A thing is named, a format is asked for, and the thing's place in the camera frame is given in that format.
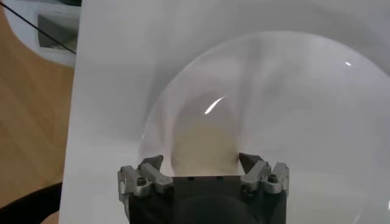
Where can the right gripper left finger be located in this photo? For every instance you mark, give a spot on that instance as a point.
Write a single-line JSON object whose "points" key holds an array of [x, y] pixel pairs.
{"points": [[146, 182]]}

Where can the white round plate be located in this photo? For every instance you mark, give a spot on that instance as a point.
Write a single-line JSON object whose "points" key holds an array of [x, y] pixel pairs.
{"points": [[304, 121]]}

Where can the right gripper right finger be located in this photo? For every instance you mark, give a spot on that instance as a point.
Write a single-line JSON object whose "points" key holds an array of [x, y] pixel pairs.
{"points": [[268, 179]]}

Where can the white steamed baozi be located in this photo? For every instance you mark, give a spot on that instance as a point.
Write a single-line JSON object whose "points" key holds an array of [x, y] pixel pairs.
{"points": [[204, 146]]}

